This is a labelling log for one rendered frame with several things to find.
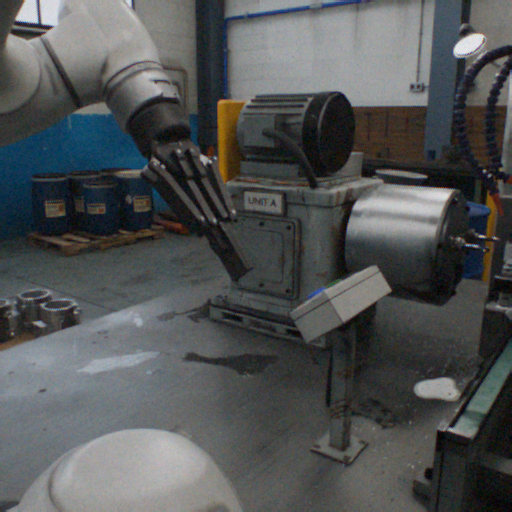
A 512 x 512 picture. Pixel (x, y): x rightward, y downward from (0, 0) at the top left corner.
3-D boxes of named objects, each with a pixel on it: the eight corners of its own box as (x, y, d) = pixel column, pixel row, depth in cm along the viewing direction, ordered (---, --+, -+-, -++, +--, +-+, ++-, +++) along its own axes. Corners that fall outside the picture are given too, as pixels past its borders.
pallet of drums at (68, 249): (124, 228, 657) (120, 166, 638) (165, 237, 604) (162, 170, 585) (28, 244, 572) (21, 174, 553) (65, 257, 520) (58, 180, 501)
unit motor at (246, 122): (253, 246, 157) (252, 95, 147) (357, 263, 139) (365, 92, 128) (193, 265, 137) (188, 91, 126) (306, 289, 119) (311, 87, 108)
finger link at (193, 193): (181, 147, 69) (173, 147, 68) (223, 221, 67) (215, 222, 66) (164, 165, 71) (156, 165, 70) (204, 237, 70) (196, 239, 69)
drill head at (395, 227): (338, 268, 146) (342, 175, 139) (480, 293, 125) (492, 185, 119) (289, 292, 126) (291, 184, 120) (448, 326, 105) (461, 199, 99)
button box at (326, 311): (358, 310, 89) (342, 282, 89) (393, 291, 84) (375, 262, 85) (305, 345, 75) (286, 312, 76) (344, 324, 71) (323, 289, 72)
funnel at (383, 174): (387, 216, 283) (390, 167, 277) (431, 221, 269) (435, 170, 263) (364, 223, 264) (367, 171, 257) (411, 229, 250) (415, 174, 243)
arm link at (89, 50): (171, 88, 78) (89, 128, 76) (123, 5, 81) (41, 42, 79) (165, 45, 68) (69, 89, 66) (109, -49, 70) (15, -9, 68)
